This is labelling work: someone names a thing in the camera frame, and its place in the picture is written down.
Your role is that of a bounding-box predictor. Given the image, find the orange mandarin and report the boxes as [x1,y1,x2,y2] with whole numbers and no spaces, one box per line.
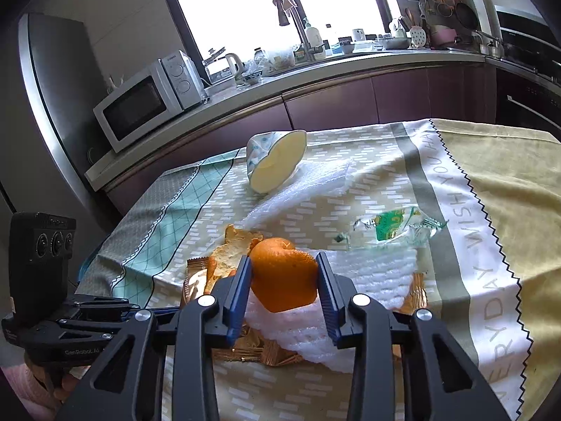
[250,237,318,313]

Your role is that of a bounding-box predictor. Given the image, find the pink bowl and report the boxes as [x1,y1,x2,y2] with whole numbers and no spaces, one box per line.
[430,26,457,47]

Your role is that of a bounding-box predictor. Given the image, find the curled orange peel strip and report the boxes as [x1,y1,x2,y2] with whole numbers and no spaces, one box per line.
[204,225,264,296]

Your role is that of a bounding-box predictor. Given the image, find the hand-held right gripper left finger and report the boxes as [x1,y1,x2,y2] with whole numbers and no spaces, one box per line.
[55,255,254,421]

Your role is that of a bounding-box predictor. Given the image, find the clear plastic bags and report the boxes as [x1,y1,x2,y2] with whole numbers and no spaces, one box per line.
[263,46,296,71]

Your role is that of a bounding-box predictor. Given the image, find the hanging frying pan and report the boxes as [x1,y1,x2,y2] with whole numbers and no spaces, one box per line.
[453,2,478,30]

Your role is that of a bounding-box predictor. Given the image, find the white soap bottle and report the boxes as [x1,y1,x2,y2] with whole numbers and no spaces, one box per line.
[304,18,320,49]

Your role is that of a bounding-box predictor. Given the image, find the black range hood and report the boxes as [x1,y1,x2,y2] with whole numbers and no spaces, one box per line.
[495,4,561,75]

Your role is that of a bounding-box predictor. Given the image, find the silver refrigerator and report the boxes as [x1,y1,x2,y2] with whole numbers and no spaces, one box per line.
[0,12,117,229]

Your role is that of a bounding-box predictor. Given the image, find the patterned paper cup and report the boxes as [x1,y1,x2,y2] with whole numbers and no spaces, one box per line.
[245,129,307,194]

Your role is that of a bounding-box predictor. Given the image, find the white foam fruit net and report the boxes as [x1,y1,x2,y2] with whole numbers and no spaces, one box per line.
[243,246,422,374]
[240,158,357,246]

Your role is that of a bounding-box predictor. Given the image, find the white microwave oven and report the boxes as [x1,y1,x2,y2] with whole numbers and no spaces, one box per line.
[93,50,208,154]

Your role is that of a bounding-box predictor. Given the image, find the glass electric kettle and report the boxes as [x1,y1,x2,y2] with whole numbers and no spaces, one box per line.
[204,48,245,86]

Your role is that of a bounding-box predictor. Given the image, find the clear green-printed plastic wrapper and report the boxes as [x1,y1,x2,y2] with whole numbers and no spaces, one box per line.
[335,206,450,250]

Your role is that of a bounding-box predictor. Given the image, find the gold foil wrapper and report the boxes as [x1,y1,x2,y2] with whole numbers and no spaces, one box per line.
[181,256,429,367]

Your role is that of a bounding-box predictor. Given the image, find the metal kitchen faucet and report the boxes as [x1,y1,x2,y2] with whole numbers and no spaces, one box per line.
[272,0,327,62]

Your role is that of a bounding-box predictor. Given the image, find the kitchen window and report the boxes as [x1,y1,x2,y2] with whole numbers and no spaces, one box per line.
[164,0,395,60]

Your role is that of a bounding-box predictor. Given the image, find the pink cloth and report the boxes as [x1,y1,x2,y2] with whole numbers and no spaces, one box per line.
[0,357,51,410]

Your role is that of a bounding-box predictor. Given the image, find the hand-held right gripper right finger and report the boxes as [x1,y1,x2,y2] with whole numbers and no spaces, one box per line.
[315,252,511,421]

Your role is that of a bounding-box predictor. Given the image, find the black built-in oven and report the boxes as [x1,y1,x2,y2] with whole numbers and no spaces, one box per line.
[495,70,561,141]

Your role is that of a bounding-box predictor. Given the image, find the patterned tablecloth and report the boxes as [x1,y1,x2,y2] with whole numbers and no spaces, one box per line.
[76,118,561,421]

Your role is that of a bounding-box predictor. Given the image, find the brown kitchen counter cabinet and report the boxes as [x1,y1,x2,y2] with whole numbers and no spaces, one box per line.
[85,48,498,211]

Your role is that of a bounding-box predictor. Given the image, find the person's left hand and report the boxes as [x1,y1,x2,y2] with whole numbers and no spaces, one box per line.
[53,362,90,404]

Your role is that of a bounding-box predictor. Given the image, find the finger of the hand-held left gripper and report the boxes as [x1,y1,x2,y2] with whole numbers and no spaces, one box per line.
[26,316,141,339]
[66,295,182,319]

